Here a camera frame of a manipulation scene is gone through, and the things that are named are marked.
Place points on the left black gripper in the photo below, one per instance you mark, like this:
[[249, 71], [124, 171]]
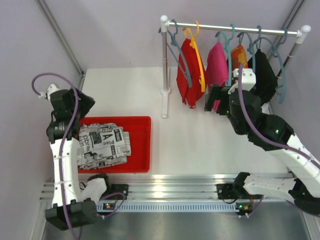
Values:
[[87, 103]]

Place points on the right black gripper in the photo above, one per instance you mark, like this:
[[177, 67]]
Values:
[[217, 92]]

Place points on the red trousers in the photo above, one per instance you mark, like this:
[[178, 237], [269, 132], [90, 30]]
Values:
[[189, 95]]

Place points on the newspaper print trousers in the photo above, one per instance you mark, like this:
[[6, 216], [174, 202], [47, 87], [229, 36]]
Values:
[[102, 145]]

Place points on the orange plastic hanger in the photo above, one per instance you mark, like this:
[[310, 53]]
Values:
[[188, 34]]

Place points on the teal hanger of newspaper trousers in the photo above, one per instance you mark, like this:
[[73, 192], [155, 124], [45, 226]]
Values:
[[182, 66]]

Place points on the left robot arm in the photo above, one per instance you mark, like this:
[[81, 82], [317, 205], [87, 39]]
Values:
[[71, 207]]

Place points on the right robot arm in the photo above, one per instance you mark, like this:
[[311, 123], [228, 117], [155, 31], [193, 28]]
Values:
[[275, 136]]

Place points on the pink trousers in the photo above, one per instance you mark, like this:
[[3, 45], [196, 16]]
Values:
[[217, 70]]

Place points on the orange camouflage trousers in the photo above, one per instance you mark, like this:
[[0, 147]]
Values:
[[238, 56]]

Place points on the teal hanger of pink trousers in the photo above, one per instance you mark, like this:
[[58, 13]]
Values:
[[228, 51]]

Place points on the black trousers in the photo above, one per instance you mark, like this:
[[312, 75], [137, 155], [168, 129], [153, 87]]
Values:
[[266, 81]]

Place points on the teal hanger of camouflage trousers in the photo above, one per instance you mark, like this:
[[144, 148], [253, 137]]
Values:
[[250, 48]]

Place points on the empty teal hanger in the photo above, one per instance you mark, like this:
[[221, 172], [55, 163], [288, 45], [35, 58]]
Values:
[[280, 89]]

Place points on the teal hanger of black trousers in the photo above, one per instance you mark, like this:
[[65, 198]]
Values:
[[257, 42]]

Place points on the red plastic tray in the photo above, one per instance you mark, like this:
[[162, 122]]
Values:
[[139, 128]]

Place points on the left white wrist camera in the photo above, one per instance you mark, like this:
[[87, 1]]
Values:
[[52, 88]]

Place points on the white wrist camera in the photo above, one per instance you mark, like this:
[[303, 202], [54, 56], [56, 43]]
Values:
[[52, 88], [248, 78]]

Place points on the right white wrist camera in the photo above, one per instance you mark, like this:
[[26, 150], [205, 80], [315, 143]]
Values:
[[248, 78]]

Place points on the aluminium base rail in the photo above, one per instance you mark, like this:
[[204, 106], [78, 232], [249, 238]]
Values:
[[171, 187]]

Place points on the perforated cable duct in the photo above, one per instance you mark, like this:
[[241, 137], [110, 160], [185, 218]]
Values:
[[171, 207]]

